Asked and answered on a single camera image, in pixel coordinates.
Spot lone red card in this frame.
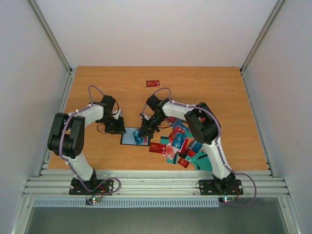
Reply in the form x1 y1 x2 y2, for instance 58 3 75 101
146 80 160 87

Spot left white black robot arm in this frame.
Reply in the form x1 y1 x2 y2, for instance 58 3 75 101
47 95 126 194

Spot teal card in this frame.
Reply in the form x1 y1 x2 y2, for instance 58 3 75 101
166 157 177 164
195 157 212 172

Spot blue striped card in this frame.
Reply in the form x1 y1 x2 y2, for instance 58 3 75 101
188 140 202 154

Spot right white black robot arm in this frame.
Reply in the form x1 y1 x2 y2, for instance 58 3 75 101
139 95 235 194

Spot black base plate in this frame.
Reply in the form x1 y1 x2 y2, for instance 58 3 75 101
69 178 114 195
198 179 244 195

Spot red card bottom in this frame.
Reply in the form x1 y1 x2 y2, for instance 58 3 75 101
177 157 190 168

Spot grey slotted cable duct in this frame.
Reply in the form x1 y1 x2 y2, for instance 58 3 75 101
33 197 219 208

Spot black leather card holder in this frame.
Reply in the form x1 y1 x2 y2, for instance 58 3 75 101
120 127 151 146

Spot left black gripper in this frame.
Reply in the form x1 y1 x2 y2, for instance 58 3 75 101
100 115 127 134

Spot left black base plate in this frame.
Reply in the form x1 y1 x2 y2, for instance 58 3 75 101
69 178 114 195

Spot teal card bottom right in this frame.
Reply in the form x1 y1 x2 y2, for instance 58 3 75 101
195 157 212 172

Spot teal card bottom left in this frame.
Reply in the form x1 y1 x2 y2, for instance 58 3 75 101
166 157 177 164

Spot blue card pile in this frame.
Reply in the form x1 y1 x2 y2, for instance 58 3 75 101
133 129 144 146

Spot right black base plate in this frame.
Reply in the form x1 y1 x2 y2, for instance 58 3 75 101
198 179 244 195

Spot red VIP card upper pile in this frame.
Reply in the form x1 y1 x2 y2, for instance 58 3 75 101
168 126 184 141

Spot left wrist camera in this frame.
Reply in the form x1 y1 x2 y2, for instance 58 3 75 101
111 109 122 119

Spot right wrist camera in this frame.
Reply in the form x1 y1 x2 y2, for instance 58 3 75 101
139 112 150 120

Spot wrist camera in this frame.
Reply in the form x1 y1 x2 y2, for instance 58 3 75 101
139 112 150 120
111 109 122 119

